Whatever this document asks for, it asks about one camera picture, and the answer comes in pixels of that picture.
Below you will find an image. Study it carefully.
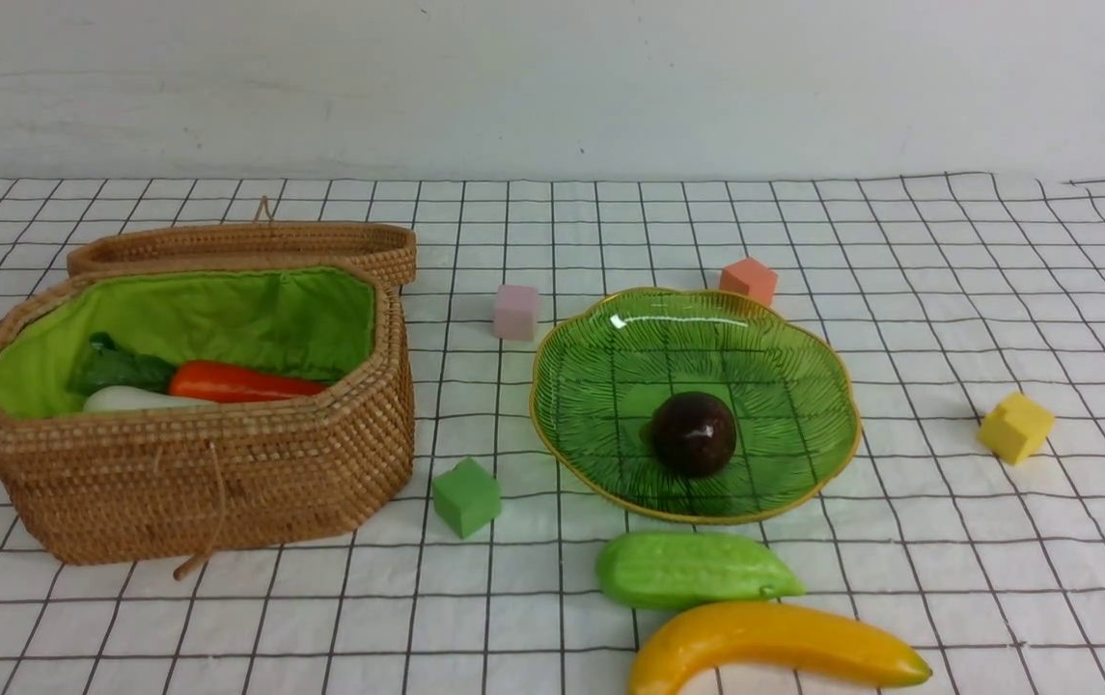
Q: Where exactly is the green foam cube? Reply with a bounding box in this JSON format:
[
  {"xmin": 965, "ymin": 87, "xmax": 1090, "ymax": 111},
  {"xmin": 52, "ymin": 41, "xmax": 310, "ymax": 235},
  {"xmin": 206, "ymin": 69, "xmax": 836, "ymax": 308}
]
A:
[{"xmin": 431, "ymin": 459, "xmax": 503, "ymax": 540}]

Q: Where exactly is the orange toy carrot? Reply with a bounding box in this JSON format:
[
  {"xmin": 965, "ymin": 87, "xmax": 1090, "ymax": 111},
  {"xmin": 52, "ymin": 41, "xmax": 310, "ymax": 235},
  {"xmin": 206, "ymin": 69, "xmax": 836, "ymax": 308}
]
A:
[{"xmin": 67, "ymin": 331, "xmax": 332, "ymax": 404}]

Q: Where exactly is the yellow toy banana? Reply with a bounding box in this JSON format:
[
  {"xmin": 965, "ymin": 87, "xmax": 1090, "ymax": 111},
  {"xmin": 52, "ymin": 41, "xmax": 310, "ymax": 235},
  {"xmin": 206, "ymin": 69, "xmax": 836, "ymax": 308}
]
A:
[{"xmin": 627, "ymin": 601, "xmax": 934, "ymax": 694}]

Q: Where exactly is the green toy cucumber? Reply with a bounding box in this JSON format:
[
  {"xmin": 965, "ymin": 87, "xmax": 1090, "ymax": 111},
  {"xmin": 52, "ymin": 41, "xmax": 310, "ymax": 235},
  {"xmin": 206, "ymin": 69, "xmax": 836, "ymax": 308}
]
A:
[{"xmin": 594, "ymin": 531, "xmax": 806, "ymax": 611}]

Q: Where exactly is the white toy radish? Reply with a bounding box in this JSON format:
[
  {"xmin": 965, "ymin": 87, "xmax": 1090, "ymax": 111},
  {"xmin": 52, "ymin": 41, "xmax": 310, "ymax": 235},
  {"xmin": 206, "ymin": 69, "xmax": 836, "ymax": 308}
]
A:
[{"xmin": 81, "ymin": 385, "xmax": 215, "ymax": 413}]

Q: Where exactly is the pink foam cube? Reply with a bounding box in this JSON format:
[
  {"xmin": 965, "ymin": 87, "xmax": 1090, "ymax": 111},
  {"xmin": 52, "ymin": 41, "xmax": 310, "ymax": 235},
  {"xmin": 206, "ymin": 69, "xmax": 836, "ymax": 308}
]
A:
[{"xmin": 493, "ymin": 283, "xmax": 540, "ymax": 343}]

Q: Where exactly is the yellow foam cube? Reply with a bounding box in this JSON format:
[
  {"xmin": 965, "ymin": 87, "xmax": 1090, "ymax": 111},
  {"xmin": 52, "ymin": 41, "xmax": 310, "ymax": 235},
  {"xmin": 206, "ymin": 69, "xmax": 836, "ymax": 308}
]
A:
[{"xmin": 977, "ymin": 391, "xmax": 1056, "ymax": 465}]

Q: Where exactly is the orange foam cube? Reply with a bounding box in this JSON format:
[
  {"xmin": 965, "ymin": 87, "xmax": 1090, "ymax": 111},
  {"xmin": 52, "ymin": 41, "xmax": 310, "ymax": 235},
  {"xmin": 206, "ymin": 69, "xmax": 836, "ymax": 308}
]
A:
[{"xmin": 718, "ymin": 257, "xmax": 780, "ymax": 308}]

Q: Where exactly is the woven rattan basket lid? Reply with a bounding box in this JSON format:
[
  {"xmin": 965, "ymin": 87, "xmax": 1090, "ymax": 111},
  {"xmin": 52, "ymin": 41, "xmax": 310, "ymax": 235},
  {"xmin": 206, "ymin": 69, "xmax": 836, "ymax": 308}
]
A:
[{"xmin": 66, "ymin": 197, "xmax": 417, "ymax": 286}]

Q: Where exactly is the woven rattan basket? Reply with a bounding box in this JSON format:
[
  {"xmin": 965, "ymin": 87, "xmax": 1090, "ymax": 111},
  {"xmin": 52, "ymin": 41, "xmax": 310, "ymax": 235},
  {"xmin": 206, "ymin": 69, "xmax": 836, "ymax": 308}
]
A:
[{"xmin": 0, "ymin": 256, "xmax": 415, "ymax": 576}]

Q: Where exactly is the dark purple toy fruit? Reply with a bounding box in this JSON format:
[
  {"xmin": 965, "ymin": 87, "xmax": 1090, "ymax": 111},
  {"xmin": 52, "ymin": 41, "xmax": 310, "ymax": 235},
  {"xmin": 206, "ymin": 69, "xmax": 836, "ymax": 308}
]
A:
[{"xmin": 641, "ymin": 391, "xmax": 738, "ymax": 480}]

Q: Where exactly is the white checkered tablecloth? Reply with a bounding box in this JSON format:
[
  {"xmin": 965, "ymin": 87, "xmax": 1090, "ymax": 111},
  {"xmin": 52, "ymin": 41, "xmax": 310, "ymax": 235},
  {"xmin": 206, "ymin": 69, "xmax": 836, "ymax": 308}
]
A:
[{"xmin": 0, "ymin": 173, "xmax": 1105, "ymax": 694}]

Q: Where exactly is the green glass leaf plate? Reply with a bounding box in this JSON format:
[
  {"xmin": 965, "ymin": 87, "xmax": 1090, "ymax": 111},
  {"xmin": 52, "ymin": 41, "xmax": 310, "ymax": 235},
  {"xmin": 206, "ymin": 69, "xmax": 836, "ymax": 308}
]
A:
[{"xmin": 529, "ymin": 287, "xmax": 864, "ymax": 525}]

